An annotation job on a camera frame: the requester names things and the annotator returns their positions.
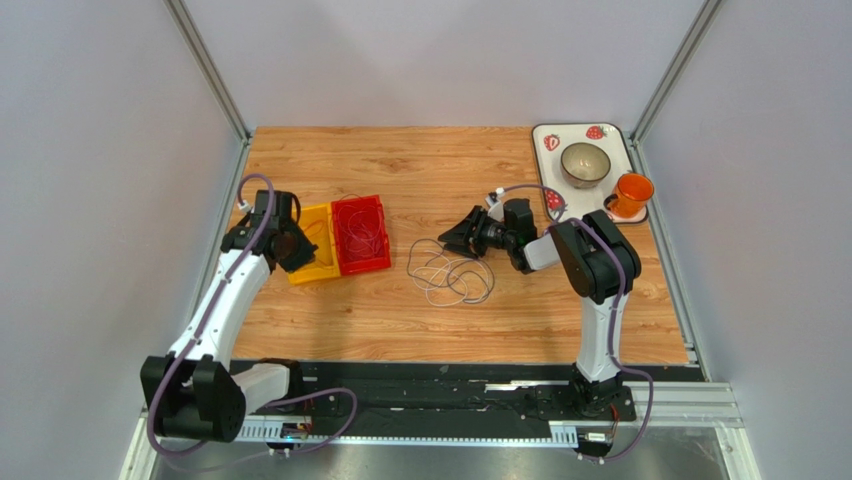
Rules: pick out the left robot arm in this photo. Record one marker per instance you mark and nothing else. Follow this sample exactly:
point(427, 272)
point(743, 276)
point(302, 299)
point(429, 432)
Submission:
point(191, 392)

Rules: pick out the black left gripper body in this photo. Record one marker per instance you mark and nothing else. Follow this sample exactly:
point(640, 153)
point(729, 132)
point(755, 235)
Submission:
point(298, 251)

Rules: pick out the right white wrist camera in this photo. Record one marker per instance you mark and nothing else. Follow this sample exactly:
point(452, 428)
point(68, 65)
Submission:
point(496, 203)

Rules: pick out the yellow plastic bin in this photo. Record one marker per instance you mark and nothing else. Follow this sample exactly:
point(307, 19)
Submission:
point(317, 223)

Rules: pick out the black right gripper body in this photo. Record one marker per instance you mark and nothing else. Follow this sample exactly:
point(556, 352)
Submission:
point(476, 232)

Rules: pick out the red plastic bin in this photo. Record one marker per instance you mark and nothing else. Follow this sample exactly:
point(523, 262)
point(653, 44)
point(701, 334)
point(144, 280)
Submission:
point(362, 241)

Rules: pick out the aluminium frame rail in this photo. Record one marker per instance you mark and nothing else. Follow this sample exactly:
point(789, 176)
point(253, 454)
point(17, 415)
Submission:
point(193, 37)

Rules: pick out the beige ceramic bowl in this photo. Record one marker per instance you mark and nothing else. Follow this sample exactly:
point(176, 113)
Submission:
point(584, 165)

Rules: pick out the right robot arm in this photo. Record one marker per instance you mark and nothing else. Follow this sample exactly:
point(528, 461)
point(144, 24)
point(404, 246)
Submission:
point(600, 263)

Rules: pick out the orange mug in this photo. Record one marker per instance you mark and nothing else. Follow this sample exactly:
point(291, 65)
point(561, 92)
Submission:
point(631, 193)

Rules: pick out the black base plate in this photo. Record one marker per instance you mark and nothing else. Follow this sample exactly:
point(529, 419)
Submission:
point(474, 401)

